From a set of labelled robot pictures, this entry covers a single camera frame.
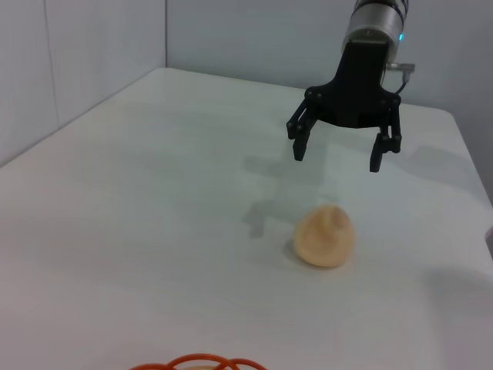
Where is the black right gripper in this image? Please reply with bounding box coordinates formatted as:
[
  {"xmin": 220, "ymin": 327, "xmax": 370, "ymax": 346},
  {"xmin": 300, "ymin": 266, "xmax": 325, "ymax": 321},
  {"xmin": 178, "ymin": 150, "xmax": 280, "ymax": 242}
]
[{"xmin": 286, "ymin": 40, "xmax": 404, "ymax": 173}]

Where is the orange wire plastic basket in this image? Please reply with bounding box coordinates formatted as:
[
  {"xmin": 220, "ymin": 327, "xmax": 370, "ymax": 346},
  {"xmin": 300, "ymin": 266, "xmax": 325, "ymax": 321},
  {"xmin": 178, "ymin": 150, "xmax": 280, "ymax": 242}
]
[{"xmin": 128, "ymin": 352, "xmax": 269, "ymax": 370}]

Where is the pale beige bread bun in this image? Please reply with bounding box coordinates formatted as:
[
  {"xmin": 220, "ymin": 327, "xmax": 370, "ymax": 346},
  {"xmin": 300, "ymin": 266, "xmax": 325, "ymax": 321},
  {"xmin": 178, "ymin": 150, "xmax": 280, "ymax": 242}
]
[{"xmin": 293, "ymin": 203, "xmax": 357, "ymax": 270}]

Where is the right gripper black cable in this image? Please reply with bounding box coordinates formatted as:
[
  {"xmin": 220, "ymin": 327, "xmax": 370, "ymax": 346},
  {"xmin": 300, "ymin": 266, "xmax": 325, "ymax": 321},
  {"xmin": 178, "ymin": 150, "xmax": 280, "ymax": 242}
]
[{"xmin": 384, "ymin": 61, "xmax": 417, "ymax": 96}]

